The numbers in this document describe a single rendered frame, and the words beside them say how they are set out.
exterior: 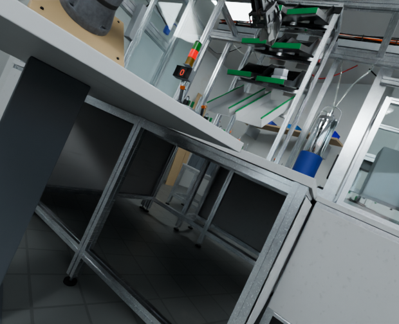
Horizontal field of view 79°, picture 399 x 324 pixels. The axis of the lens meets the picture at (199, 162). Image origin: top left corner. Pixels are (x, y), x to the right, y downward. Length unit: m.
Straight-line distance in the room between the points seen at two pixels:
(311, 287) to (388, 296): 0.34
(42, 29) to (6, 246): 0.68
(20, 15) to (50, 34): 0.04
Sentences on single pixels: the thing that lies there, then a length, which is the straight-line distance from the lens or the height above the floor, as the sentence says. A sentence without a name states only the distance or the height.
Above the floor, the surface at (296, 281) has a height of 0.38.
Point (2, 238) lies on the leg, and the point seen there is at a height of 0.31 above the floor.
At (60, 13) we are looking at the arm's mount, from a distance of 0.85.
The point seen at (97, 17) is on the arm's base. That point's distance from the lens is 0.85.
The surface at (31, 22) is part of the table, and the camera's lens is 0.45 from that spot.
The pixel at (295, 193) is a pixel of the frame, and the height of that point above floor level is 0.80.
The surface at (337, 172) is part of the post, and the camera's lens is 2.14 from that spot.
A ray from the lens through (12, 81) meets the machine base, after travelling 2.21.
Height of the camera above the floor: 0.77
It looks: 1 degrees down
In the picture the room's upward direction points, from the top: 25 degrees clockwise
